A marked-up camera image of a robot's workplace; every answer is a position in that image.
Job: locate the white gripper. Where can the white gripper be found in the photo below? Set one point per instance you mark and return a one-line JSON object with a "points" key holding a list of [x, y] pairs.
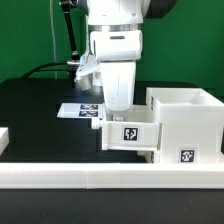
{"points": [[118, 79]]}

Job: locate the white drawer box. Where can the white drawer box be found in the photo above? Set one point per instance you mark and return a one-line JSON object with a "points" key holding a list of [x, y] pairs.
{"points": [[150, 156], [137, 132]]}

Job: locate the white front drawer box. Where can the white front drawer box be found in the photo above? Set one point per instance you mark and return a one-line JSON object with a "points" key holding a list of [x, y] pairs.
{"points": [[150, 156]]}

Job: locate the white drawer cabinet frame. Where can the white drawer cabinet frame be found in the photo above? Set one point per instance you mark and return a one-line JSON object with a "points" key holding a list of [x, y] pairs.
{"points": [[191, 125]]}

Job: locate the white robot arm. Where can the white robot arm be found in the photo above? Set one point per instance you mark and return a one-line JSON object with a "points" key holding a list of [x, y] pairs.
{"points": [[116, 42]]}

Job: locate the white tag plate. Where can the white tag plate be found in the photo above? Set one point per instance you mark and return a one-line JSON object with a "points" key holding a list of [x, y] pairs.
{"points": [[80, 110]]}

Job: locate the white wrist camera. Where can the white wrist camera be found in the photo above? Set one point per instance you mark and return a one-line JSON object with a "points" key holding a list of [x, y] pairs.
{"points": [[87, 74]]}

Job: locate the white fence wall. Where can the white fence wall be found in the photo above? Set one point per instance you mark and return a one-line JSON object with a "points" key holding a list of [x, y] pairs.
{"points": [[110, 176]]}

